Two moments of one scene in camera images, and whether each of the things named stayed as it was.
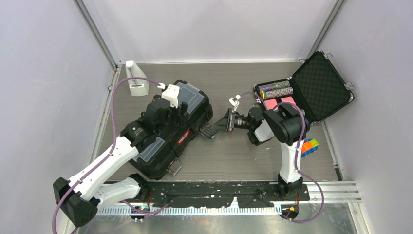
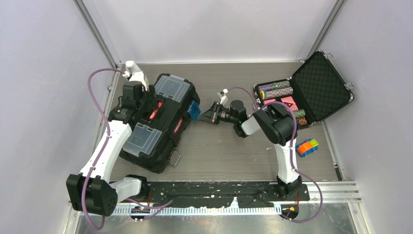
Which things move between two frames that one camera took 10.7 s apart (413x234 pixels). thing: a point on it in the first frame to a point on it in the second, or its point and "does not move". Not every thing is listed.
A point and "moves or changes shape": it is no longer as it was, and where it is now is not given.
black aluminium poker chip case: x=315 y=86 does not move
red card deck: x=288 y=99 does not move
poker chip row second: x=275 y=92 does not move
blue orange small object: x=308 y=146 does not move
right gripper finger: x=226 y=122 to x=212 y=114
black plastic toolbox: x=159 y=157 moves or changes shape
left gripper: x=183 y=108 to x=150 y=94
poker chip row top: x=279 y=85 does not move
